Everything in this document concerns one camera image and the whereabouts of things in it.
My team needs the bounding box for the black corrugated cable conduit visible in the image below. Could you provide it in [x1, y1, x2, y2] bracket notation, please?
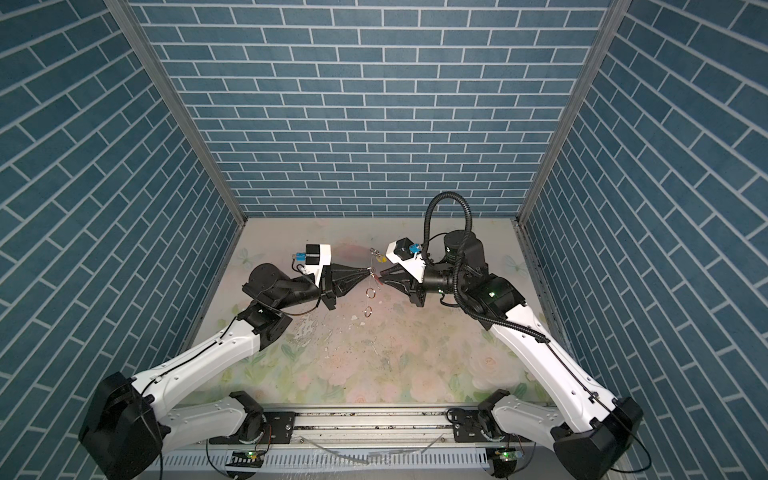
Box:
[422, 191, 551, 344]

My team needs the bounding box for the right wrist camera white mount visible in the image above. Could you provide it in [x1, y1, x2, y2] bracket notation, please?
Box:
[386, 237, 426, 283]

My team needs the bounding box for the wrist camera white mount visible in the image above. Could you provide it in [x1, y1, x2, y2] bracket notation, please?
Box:
[292, 244, 332, 287]
[386, 237, 426, 283]

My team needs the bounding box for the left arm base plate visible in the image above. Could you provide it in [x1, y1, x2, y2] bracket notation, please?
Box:
[209, 411, 297, 446]

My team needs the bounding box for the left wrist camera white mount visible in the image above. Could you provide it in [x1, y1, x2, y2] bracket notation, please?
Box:
[292, 244, 332, 287]

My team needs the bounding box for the left green circuit board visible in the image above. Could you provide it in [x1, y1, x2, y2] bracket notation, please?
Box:
[226, 450, 266, 470]

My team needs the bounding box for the right green circuit board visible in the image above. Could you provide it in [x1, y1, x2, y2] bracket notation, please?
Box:
[486, 447, 521, 468]

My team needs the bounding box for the corner aluminium post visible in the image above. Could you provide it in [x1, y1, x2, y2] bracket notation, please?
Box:
[517, 0, 631, 225]
[104, 0, 247, 227]

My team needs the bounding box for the right corner aluminium post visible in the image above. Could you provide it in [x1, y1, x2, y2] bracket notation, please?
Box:
[517, 0, 631, 225]

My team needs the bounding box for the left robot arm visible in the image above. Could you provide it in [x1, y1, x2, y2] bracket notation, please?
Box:
[78, 263, 371, 479]

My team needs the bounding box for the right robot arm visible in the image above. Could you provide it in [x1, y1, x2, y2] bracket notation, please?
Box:
[379, 230, 643, 479]

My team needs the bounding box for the left corner aluminium post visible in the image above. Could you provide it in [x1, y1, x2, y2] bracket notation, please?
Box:
[104, 0, 247, 227]

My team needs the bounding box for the white slotted cable duct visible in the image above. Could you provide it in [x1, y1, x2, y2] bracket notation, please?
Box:
[148, 447, 490, 474]

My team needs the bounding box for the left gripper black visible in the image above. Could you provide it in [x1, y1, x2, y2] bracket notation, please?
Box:
[272, 261, 366, 315]

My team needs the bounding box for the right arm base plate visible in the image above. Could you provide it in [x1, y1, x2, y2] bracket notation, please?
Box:
[445, 407, 528, 443]

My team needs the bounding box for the aluminium front rail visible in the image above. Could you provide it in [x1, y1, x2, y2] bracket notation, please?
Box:
[107, 404, 637, 480]

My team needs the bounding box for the green circuit board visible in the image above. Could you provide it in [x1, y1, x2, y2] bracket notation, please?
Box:
[226, 450, 266, 470]
[486, 447, 521, 468]

